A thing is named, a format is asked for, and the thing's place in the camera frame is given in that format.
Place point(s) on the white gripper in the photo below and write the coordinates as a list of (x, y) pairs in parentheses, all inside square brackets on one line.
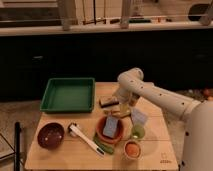
[(123, 96)]

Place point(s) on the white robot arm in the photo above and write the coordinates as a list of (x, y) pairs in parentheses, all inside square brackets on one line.
[(198, 140)]

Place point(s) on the orange bowl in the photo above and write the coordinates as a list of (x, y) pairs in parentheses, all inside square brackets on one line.
[(118, 135)]

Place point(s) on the purple bowl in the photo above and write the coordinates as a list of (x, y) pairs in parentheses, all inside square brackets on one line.
[(50, 136)]

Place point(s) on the yellow banana toy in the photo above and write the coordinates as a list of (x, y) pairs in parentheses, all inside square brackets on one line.
[(117, 113)]

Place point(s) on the brown brush toy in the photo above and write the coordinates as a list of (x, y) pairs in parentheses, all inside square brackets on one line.
[(134, 99)]

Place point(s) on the light blue cloth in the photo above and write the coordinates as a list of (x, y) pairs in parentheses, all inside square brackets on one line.
[(138, 117)]

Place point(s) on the blue sponge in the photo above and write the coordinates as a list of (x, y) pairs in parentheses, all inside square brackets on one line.
[(110, 127)]

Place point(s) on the green cup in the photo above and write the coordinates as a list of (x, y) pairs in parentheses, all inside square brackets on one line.
[(137, 132)]

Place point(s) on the cup with orange content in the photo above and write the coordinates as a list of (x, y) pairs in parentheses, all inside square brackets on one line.
[(132, 150)]

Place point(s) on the green cucumber toy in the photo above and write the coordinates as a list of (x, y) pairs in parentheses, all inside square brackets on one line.
[(105, 147)]

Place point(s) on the green plastic tray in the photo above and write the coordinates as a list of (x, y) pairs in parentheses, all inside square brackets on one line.
[(69, 95)]

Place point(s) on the black pole stand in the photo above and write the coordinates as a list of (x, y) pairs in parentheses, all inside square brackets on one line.
[(17, 147)]

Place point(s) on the white handled kitchen tool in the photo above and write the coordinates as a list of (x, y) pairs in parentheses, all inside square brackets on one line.
[(73, 128)]

